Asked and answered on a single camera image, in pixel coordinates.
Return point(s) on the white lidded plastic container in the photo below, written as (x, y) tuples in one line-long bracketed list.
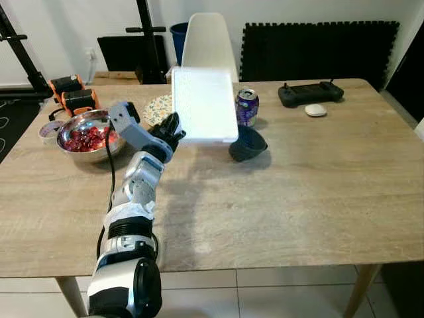
[(205, 103)]

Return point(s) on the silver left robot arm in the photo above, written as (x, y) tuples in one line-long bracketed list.
[(139, 182)]

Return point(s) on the patterned round plate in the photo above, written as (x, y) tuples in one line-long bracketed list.
[(158, 109)]

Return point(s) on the dark blue mug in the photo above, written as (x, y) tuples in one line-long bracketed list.
[(248, 147)]

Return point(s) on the purple soda can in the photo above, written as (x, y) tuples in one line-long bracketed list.
[(247, 109)]

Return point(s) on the brown cardboard box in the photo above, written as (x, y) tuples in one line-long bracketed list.
[(112, 77)]

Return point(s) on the red berries heap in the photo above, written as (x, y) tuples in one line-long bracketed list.
[(86, 139)]

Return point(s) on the blue bin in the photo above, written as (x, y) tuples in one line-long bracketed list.
[(179, 40)]

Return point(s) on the white plastic chair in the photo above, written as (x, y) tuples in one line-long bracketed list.
[(209, 43)]

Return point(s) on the small black foam board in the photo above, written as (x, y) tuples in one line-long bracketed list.
[(122, 53)]

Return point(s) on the black stand pole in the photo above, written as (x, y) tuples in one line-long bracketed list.
[(144, 40)]

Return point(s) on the orange black device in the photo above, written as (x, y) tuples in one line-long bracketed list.
[(66, 85), (79, 101)]

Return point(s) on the steel mixing bowl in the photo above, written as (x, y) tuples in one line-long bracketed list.
[(73, 151)]

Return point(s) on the wooden table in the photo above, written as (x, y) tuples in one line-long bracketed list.
[(265, 199)]

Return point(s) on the small glass bowl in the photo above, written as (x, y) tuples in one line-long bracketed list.
[(50, 132)]

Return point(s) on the black handheld controller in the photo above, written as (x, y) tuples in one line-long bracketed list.
[(308, 94)]

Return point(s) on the small white oval case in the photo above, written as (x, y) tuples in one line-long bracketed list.
[(316, 110)]

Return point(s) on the large black foam mat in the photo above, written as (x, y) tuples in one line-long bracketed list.
[(318, 50)]

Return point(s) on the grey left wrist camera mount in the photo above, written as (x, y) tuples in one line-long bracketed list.
[(126, 126)]

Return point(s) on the white wall socket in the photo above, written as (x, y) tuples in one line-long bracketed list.
[(90, 55)]

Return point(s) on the black rack frame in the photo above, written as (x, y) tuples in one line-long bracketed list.
[(20, 54)]

